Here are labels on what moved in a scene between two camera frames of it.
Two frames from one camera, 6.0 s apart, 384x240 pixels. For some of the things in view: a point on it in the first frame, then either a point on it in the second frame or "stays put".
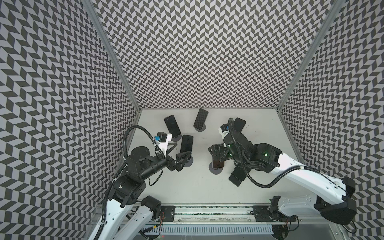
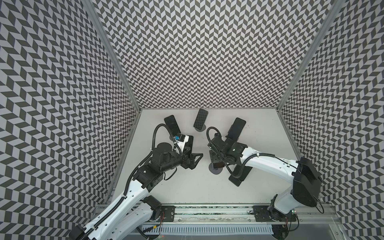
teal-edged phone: x=187 y=143 stays put
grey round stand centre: x=214 y=170 stays put
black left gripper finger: x=181 y=158 → x=193 y=163
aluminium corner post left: x=113 y=51 stays put
